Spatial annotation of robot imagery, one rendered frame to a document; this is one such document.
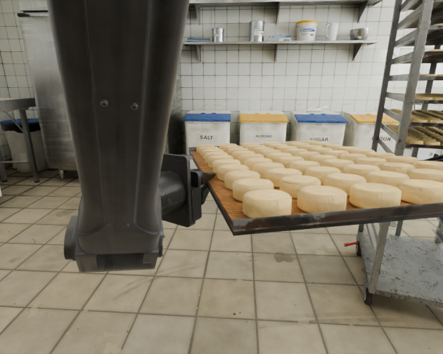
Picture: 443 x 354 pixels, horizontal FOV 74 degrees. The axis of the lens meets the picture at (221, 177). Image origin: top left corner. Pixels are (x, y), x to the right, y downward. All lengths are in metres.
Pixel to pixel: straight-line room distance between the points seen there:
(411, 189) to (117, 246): 0.31
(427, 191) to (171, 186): 0.29
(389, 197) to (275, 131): 3.06
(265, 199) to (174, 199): 0.14
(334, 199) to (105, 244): 0.21
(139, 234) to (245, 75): 3.78
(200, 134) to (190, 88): 0.85
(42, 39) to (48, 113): 0.72
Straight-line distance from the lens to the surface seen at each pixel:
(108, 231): 0.23
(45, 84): 3.67
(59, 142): 3.70
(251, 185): 0.34
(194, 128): 3.38
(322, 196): 0.31
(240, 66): 3.97
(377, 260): 1.63
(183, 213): 0.42
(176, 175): 0.40
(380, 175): 0.43
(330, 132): 3.49
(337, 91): 4.14
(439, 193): 0.39
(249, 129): 3.34
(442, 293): 1.86
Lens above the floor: 1.12
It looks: 18 degrees down
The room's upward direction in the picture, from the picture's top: straight up
